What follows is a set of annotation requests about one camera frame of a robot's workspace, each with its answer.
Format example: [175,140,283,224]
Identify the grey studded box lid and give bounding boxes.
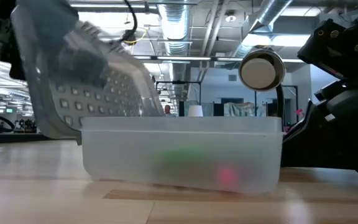
[10,4,165,146]

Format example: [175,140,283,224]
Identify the pink highlighter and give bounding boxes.
[216,166,239,187]

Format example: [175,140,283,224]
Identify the green handled scissors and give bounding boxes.
[157,146,211,169]

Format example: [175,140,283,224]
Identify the clear plastic box base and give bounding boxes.
[80,116,285,195]

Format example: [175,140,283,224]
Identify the teal patterned cloth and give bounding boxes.
[224,102,257,118]

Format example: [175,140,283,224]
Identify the black desk lamp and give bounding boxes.
[237,46,287,133]

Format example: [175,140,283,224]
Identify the white lampshade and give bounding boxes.
[187,105,204,118]

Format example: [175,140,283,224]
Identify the person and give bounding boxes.
[163,105,177,118]

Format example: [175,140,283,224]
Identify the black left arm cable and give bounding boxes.
[119,0,139,44]

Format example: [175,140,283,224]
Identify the black aluminium frame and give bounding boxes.
[0,130,82,146]

